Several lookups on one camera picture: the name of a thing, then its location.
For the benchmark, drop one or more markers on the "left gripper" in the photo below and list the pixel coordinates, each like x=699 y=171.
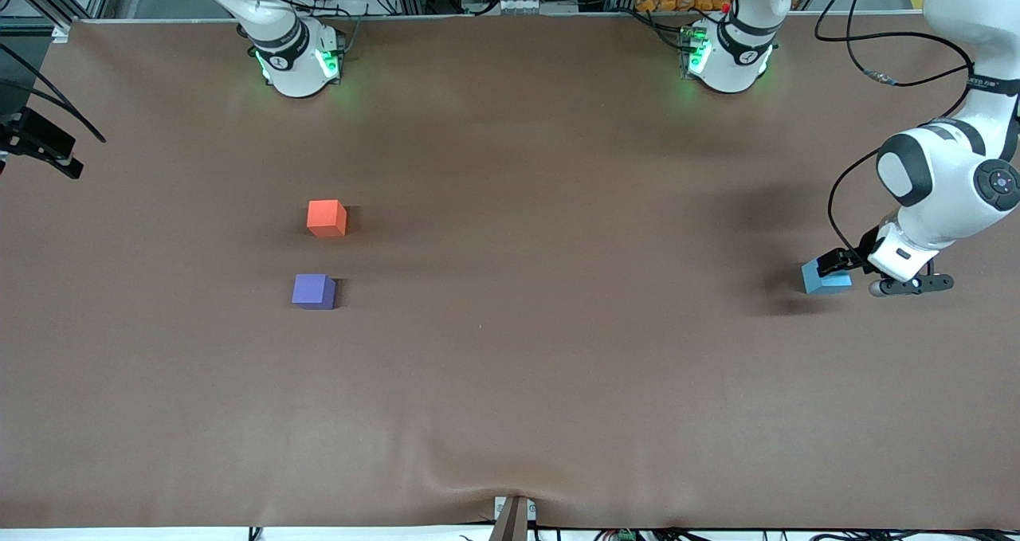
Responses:
x=860 y=256

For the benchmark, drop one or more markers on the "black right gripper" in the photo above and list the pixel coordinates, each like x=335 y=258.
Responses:
x=24 y=136

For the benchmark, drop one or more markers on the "light blue foam cube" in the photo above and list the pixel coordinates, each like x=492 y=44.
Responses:
x=821 y=282

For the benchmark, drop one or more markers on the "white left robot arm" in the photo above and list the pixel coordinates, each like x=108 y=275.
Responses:
x=956 y=174

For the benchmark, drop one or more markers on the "white terminal block row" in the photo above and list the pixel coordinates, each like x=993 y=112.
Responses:
x=518 y=4

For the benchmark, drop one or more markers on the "orange foam cube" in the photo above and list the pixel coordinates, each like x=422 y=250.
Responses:
x=325 y=217

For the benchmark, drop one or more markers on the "brown table cover sheet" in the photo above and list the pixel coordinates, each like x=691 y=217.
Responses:
x=558 y=350

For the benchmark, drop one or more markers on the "purple foam cube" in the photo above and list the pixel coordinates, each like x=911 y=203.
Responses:
x=312 y=291

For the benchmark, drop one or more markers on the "green plug connector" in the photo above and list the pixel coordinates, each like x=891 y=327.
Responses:
x=625 y=535

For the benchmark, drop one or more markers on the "brown wooden bar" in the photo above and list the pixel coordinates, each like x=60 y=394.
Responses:
x=512 y=525

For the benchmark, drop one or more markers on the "white corner bracket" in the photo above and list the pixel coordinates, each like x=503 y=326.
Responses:
x=61 y=33

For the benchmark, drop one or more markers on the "white edge bracket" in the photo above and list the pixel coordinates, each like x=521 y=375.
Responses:
x=532 y=511

